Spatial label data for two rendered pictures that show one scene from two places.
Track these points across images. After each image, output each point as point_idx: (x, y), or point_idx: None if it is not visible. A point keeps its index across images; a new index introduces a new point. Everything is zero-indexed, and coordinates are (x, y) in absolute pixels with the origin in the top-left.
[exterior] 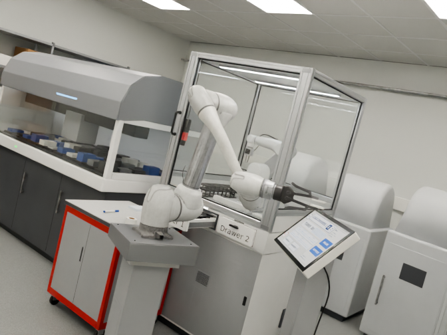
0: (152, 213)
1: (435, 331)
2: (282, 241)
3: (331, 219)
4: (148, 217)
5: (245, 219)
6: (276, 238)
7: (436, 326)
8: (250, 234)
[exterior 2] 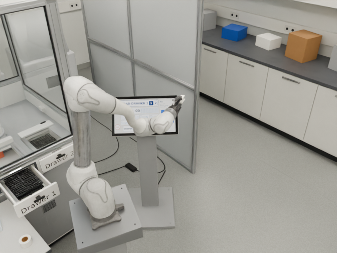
0: (113, 202)
1: (196, 105)
2: (125, 132)
3: (143, 97)
4: (112, 208)
5: (60, 144)
6: (114, 134)
7: (196, 103)
8: (72, 148)
